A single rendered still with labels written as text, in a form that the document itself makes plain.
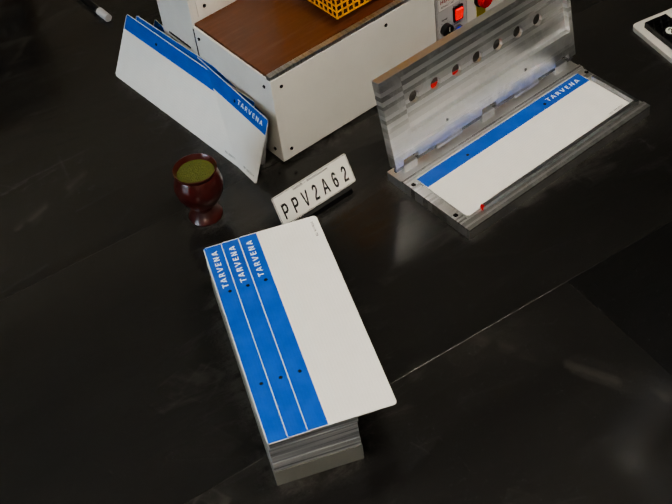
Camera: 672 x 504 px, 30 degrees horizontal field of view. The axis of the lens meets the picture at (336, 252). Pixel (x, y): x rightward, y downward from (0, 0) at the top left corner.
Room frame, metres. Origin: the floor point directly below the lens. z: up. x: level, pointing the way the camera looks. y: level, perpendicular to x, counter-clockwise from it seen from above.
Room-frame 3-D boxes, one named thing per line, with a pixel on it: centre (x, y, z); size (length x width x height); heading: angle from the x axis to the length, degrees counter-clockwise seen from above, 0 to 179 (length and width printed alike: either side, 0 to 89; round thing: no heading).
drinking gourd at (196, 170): (1.58, 0.21, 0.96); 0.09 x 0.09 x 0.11
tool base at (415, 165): (1.64, -0.35, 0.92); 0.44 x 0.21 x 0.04; 123
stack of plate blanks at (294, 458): (1.22, 0.10, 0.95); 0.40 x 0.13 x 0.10; 11
